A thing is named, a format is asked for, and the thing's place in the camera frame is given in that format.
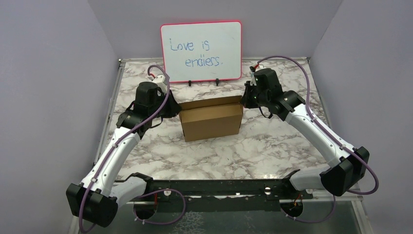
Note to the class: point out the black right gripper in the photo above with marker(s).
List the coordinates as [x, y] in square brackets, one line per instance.
[246, 101]

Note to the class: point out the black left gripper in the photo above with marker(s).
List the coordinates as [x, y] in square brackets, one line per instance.
[174, 107]

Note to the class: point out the brown cardboard box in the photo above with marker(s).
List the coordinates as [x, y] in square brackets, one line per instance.
[211, 118]

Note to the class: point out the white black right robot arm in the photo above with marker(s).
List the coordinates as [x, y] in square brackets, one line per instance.
[346, 164]

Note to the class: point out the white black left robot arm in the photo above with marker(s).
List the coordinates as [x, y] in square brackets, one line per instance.
[95, 200]

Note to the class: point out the black whiteboard stand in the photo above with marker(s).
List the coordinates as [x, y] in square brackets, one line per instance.
[216, 81]

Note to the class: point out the pink framed whiteboard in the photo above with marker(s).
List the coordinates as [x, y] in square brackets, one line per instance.
[202, 51]

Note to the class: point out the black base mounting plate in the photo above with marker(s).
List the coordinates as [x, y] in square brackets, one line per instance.
[209, 193]

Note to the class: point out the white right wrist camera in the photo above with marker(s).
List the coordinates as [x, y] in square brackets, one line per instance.
[253, 69]

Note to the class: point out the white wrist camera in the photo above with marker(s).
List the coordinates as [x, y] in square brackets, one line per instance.
[159, 81]
[253, 69]

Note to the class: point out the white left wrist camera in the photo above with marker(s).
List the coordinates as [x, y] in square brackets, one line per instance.
[159, 81]

